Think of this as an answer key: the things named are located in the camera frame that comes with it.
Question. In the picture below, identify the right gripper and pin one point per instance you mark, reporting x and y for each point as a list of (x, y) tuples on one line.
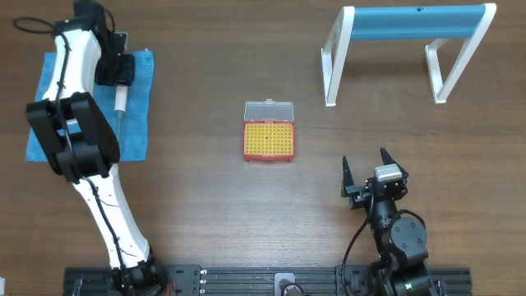
[(388, 190)]

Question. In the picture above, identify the blue cloth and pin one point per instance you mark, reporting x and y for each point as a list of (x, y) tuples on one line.
[(137, 123)]

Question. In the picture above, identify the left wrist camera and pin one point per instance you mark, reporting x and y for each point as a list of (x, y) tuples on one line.
[(119, 43)]

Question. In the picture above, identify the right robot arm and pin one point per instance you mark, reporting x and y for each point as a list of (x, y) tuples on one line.
[(407, 238)]

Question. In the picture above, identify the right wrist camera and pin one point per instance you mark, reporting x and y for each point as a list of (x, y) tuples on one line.
[(387, 172)]

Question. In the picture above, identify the mounting rail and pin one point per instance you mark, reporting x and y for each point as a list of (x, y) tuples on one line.
[(246, 281)]

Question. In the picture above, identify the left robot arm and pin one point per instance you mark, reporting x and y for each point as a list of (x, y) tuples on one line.
[(111, 222)]

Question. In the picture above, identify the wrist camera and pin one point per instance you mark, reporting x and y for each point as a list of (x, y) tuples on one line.
[(119, 43), (387, 172)]

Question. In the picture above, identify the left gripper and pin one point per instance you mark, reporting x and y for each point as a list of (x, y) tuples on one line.
[(117, 70)]

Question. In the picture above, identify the white and blue stand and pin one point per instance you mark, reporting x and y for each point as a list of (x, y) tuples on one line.
[(411, 22)]

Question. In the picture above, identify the red and yellow tip box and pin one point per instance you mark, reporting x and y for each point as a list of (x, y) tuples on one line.
[(269, 141)]

